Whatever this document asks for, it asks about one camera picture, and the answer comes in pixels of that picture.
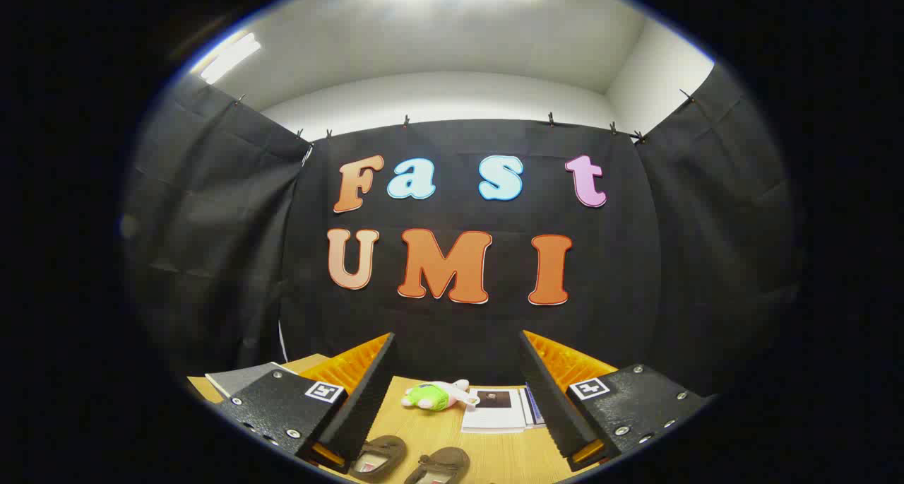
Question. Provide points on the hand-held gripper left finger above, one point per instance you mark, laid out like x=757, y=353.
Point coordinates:
x=367, y=399

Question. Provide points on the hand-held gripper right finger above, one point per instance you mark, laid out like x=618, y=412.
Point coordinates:
x=547, y=399

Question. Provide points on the brown fuzzy shoe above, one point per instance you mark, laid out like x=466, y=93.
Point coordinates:
x=445, y=459
x=385, y=449

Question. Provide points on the grey fabric storage box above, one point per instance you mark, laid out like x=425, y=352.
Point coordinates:
x=240, y=379

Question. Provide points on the blue book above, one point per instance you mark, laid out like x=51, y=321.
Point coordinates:
x=533, y=406

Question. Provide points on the white book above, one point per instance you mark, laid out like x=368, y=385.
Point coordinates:
x=494, y=417

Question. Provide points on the green and white plush toy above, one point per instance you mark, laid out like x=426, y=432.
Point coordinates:
x=427, y=397

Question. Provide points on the black backdrop cloth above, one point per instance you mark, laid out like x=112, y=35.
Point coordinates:
x=452, y=328

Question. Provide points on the ceiling light panel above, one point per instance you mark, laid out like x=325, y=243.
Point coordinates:
x=229, y=58

